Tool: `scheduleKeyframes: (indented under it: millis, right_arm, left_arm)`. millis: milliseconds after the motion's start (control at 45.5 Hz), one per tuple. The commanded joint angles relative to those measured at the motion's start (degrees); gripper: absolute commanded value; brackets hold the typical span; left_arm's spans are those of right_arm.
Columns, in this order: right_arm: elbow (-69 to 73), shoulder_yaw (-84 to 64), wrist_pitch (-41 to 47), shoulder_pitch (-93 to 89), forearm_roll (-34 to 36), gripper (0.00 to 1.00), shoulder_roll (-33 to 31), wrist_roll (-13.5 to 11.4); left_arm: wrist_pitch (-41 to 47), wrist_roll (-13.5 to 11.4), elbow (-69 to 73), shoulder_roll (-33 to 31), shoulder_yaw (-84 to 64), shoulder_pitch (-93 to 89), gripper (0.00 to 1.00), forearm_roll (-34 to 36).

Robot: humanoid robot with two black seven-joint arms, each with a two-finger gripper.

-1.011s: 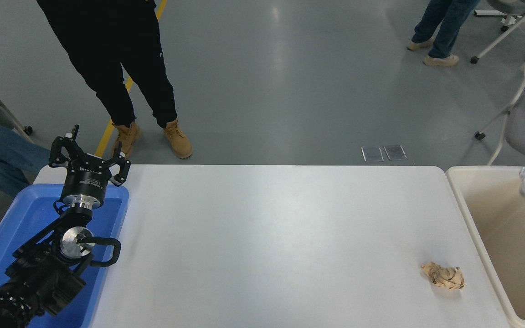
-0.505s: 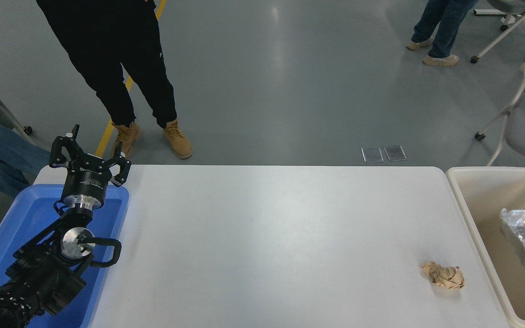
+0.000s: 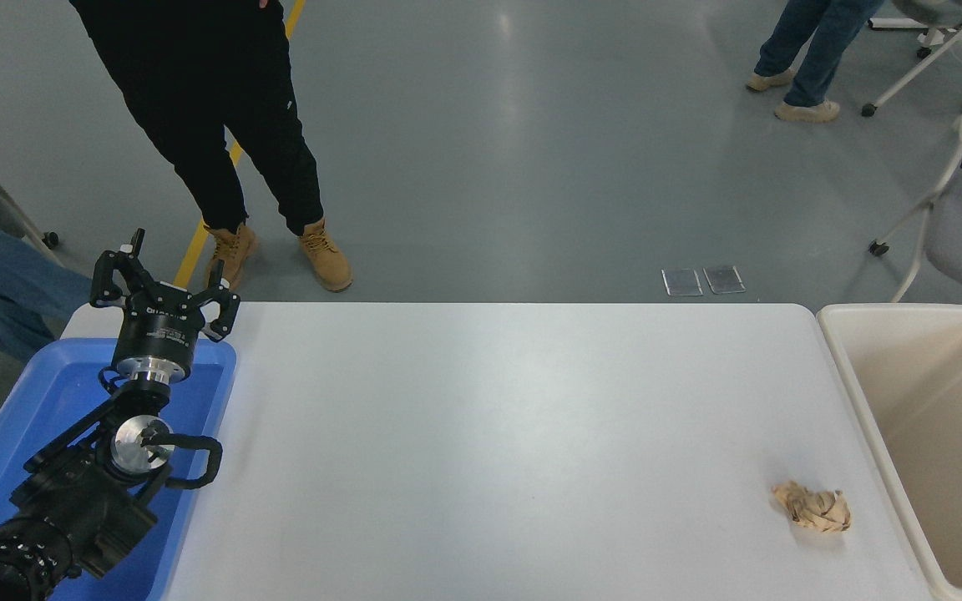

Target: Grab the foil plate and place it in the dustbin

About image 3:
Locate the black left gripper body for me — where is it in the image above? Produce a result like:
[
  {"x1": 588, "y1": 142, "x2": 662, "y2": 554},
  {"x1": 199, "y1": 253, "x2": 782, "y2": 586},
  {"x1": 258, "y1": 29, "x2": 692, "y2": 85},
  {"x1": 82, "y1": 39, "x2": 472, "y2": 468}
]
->
[{"x1": 111, "y1": 282, "x2": 209, "y2": 362}]

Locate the metal floor plate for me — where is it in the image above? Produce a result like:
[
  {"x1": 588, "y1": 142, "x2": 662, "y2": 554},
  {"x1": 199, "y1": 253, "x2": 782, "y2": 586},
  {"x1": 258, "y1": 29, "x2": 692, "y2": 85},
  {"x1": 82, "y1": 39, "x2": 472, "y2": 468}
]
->
[
  {"x1": 703, "y1": 266, "x2": 746, "y2": 296},
  {"x1": 662, "y1": 269, "x2": 704, "y2": 298}
]

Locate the large pale dustbin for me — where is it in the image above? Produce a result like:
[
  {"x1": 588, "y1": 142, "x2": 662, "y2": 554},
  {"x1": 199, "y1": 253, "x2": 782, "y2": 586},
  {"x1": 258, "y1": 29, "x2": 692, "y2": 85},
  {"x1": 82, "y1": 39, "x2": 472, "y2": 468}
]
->
[{"x1": 817, "y1": 303, "x2": 962, "y2": 601}]

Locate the seated person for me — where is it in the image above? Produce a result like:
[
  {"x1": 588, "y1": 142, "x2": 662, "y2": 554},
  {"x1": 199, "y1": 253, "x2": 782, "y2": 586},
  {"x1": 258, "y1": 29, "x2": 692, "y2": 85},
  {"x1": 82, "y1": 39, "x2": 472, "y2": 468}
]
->
[{"x1": 0, "y1": 92, "x2": 98, "y2": 361}]

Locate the seated person's wheeled chair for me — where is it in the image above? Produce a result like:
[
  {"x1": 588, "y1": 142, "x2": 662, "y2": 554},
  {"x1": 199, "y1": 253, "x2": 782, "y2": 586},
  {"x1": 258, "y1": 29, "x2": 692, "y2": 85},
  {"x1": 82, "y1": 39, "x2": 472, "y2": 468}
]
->
[{"x1": 0, "y1": 165, "x2": 61, "y2": 268}]

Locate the blue plastic tray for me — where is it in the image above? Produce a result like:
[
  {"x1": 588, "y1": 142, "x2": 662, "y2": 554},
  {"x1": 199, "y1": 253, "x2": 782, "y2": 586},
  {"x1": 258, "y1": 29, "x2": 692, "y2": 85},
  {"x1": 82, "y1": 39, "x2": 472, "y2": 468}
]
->
[{"x1": 0, "y1": 336, "x2": 238, "y2": 601}]

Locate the standing person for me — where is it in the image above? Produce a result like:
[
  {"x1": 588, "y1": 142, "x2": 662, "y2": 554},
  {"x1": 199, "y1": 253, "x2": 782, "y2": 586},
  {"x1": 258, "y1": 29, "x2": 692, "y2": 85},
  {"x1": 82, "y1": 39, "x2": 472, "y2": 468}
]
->
[{"x1": 69, "y1": 0, "x2": 354, "y2": 293}]

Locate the crumpled tan paper ball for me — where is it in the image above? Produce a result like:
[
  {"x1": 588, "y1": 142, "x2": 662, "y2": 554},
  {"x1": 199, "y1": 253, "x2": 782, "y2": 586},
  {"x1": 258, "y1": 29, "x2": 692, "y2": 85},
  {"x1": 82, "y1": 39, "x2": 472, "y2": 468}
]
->
[{"x1": 772, "y1": 478, "x2": 853, "y2": 533}]

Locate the distant walking person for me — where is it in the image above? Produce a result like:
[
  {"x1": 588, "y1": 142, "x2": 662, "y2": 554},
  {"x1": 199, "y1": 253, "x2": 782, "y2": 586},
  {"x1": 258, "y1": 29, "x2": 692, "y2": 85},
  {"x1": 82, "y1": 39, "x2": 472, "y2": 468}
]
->
[{"x1": 746, "y1": 0, "x2": 887, "y2": 124}]

